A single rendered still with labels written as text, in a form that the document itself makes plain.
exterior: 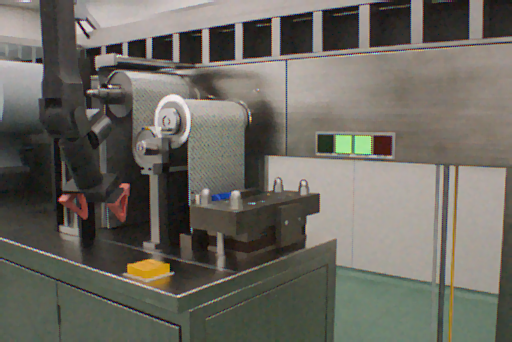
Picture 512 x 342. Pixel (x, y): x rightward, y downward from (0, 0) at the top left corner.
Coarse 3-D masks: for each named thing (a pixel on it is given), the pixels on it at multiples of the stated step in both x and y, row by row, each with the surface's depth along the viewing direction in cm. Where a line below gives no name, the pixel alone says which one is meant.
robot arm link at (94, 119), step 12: (84, 120) 93; (96, 120) 100; (108, 120) 103; (48, 132) 94; (60, 132) 94; (72, 132) 93; (84, 132) 93; (96, 132) 99; (108, 132) 103; (96, 144) 100
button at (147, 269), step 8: (128, 264) 113; (136, 264) 113; (144, 264) 113; (152, 264) 113; (160, 264) 113; (168, 264) 114; (128, 272) 113; (136, 272) 111; (144, 272) 109; (152, 272) 110; (160, 272) 112; (168, 272) 114
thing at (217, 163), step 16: (192, 144) 136; (208, 144) 141; (224, 144) 146; (240, 144) 152; (192, 160) 136; (208, 160) 141; (224, 160) 147; (240, 160) 153; (192, 176) 137; (208, 176) 142; (224, 176) 147; (240, 176) 153; (224, 192) 148
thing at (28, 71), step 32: (0, 64) 192; (32, 64) 203; (0, 96) 193; (32, 96) 204; (0, 128) 194; (32, 128) 205; (0, 160) 195; (32, 160) 205; (0, 192) 195; (32, 192) 206
